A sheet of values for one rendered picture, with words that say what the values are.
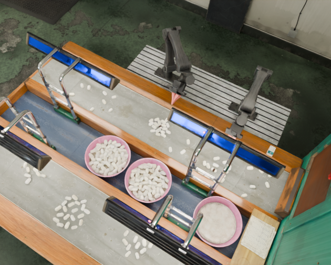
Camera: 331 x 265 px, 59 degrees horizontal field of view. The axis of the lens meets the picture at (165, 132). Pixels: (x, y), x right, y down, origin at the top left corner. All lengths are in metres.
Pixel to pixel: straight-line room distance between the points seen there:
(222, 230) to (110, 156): 0.77
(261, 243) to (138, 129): 0.95
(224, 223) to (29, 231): 1.02
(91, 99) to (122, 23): 1.78
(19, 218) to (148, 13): 2.78
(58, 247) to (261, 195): 1.13
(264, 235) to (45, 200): 1.18
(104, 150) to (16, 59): 1.93
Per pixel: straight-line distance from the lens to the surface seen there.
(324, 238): 1.24
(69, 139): 1.95
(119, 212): 1.28
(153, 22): 3.65
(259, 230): 1.70
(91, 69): 1.69
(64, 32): 3.61
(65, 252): 1.64
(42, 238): 1.68
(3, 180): 1.88
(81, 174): 1.73
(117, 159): 1.76
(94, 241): 1.64
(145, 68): 2.24
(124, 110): 1.93
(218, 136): 1.46
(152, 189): 1.69
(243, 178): 1.80
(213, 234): 1.67
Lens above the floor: 2.34
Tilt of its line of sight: 60 degrees down
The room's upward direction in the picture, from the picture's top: 7 degrees clockwise
